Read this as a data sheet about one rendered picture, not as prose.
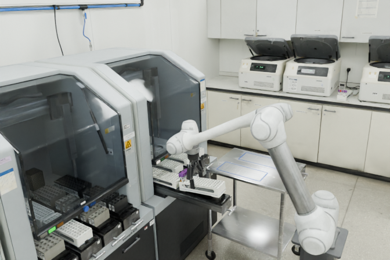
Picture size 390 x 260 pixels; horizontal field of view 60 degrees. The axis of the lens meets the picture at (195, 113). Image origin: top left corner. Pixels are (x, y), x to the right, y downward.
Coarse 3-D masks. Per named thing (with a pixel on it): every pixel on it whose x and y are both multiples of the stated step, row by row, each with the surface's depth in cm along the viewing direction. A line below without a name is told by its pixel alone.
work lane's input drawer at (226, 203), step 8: (160, 184) 229; (160, 192) 229; (168, 192) 224; (176, 192) 220; (184, 192) 218; (192, 192) 220; (184, 200) 219; (192, 200) 215; (200, 200) 211; (208, 200) 209; (216, 200) 210; (224, 200) 208; (208, 208) 209; (216, 208) 206; (224, 208) 207
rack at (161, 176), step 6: (156, 168) 240; (156, 174) 234; (162, 174) 233; (168, 174) 233; (174, 174) 233; (156, 180) 235; (162, 180) 235; (168, 180) 224; (174, 180) 224; (174, 186) 222
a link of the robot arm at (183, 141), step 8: (256, 112) 181; (232, 120) 190; (240, 120) 187; (248, 120) 183; (216, 128) 188; (224, 128) 188; (232, 128) 188; (176, 136) 191; (184, 136) 190; (192, 136) 189; (200, 136) 187; (208, 136) 187; (216, 136) 189; (168, 144) 189; (176, 144) 188; (184, 144) 189; (192, 144) 190; (168, 152) 191; (176, 152) 189; (184, 152) 194
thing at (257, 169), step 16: (224, 160) 259; (240, 160) 258; (256, 160) 257; (208, 176) 247; (224, 176) 239; (240, 176) 234; (256, 176) 234; (272, 176) 233; (304, 176) 251; (240, 208) 290; (208, 224) 261; (224, 224) 271; (240, 224) 270; (256, 224) 269; (272, 224) 269; (288, 224) 268; (208, 240) 266; (240, 240) 252; (256, 240) 251; (272, 240) 251; (288, 240) 250; (208, 256) 271; (272, 256) 237
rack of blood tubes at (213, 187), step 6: (186, 180) 219; (198, 180) 217; (204, 180) 217; (210, 180) 215; (216, 180) 214; (180, 186) 219; (186, 186) 219; (198, 186) 211; (204, 186) 209; (210, 186) 208; (216, 186) 206; (222, 186) 209; (198, 192) 213; (204, 192) 210; (210, 192) 208; (216, 192) 205; (222, 192) 209
